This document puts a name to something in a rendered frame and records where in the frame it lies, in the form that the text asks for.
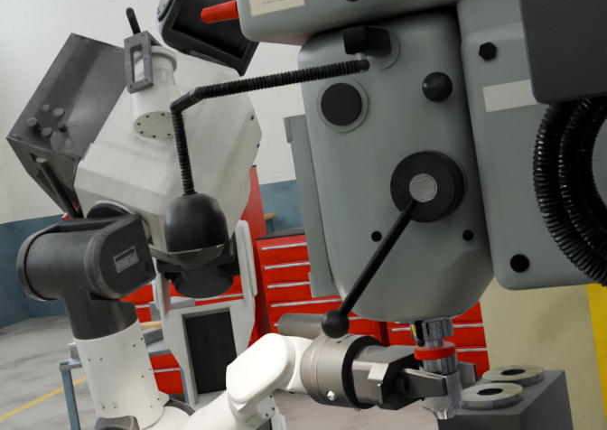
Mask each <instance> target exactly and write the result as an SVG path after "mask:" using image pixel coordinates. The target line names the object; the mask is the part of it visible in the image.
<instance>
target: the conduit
mask: <svg viewBox="0 0 607 430"><path fill-rule="evenodd" d="M543 116H544V118H542V119H541V121H542V123H541V124H540V125H539V126H540V128H539V129H538V130H537V131H538V134H537V135H536V137H537V140H536V141H535V142H536V145H535V146H534V147H535V149H536V150H535V151H534V152H533V153H534V154H535V155H534V156H533V159H534V162H533V163H532V164H533V165H534V166H533V168H532V169H533V170H534V172H533V173H532V174H533V175H534V178H533V181H534V184H533V185H534V186H535V187H536V188H535V189H534V191H535V192H536V194H535V196H536V197H537V202H538V207H539V208H540V210H539V211H540V212H541V213H542V214H541V217H542V218H544V219H543V221H544V222H545V223H546V227H547V228H548V232H550V233H551V235H550V236H551V237H553V238H554V241H555V242H556V245H557V246H559V247H560V248H559V249H560V250H562V251H563V254H564V255H566V258H567V259H570V262H571V263H574V266H576V267H578V270H579V271H583V274H584V275H587V277H591V278H592V280H593V281H596V283H597V285H598V284H601V285H602V287H605V286H606V288H607V208H606V205H605V204H604V201H602V198H600V196H601V195H600V194H598V192H599V191H597V187H595V185H596V183H594V181H595V179H593V177H594V176H593V171H592V169H593V168H592V165H593V164H592V161H593V159H592V157H593V155H592V153H593V149H594V147H593V146H594V145H595V143H594V142H595V141H596V139H595V138H596V137H597V134H599V131H598V130H600V129H601V128H600V126H602V123H604V119H607V95H605V96H599V97H593V98H583V99H577V100H572V101H566V102H560V103H554V104H548V108H546V113H545V114H543Z"/></svg>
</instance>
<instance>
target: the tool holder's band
mask: <svg viewBox="0 0 607 430"><path fill-rule="evenodd" d="M455 353H456V347H455V344H454V343H452V342H450V341H445V342H444V346H442V347H439V348H433V349H427V348H425V347H418V346H417V347H416V348H415V349H414V354H415V358H416V359H417V360H439V359H443V358H447V357H450V356H453V355H454V354H455Z"/></svg>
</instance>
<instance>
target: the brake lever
mask: <svg viewBox="0 0 607 430"><path fill-rule="evenodd" d="M238 18H239V16H238V5H237V0H233V1H229V2H227V3H223V4H220V5H214V6H211V7H207V8H204V9H202V12H201V19H202V21H203V22H205V23H215V22H220V21H226V20H232V19H238Z"/></svg>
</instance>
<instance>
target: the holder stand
mask: <svg viewBox="0 0 607 430"><path fill-rule="evenodd" d="M462 393H463V400H464V404H463V406H462V407H459V408H457V410H456V413H455V416H454V417H452V418H448V419H437V424H438V430H574V427H573V420H572V415H571V408H570V402H569V396H568V390H567V384H566V377H565V371H564V370H562V369H556V370H544V368H542V367H541V366H538V365H532V364H519V365H509V366H504V367H499V368H496V369H490V370H488V371H487V372H485V373H483V375H482V379H480V380H479V381H478V382H477V383H475V384H474V385H473V386H472V387H470V388H466V389H465V390H463V391H462Z"/></svg>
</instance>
